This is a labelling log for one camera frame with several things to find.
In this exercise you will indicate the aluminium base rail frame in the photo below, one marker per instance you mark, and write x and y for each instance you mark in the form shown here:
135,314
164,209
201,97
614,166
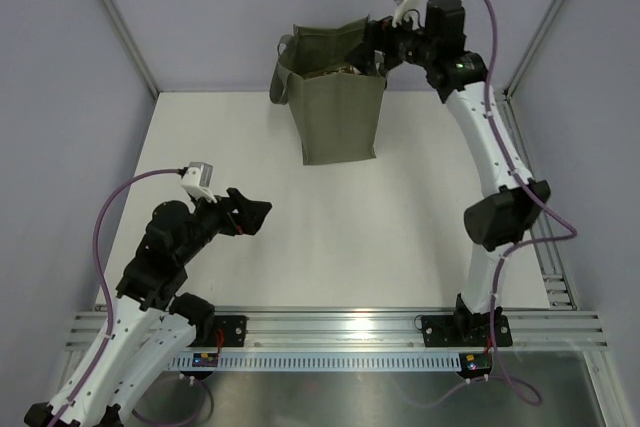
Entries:
397,330

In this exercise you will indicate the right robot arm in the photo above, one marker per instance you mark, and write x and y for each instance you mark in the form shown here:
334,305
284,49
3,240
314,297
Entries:
512,199

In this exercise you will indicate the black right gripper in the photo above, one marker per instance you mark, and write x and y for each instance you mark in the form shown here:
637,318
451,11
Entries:
379,35

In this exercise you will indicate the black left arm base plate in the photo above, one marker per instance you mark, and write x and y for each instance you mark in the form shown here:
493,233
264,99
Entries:
229,331

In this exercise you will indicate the green canvas bag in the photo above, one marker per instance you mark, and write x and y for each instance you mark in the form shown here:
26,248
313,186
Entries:
336,116

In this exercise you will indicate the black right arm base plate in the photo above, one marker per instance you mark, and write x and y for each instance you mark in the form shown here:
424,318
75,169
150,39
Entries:
451,330

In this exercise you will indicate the white slotted cable duct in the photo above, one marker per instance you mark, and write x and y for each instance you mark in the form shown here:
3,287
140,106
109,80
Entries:
317,362

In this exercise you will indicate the amber refill pouch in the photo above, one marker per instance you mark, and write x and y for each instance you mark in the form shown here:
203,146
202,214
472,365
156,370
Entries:
340,68

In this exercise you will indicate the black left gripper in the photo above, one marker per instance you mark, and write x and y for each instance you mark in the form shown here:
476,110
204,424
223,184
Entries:
249,215

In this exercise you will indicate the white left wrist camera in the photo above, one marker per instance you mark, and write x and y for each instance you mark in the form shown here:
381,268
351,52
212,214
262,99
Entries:
196,181

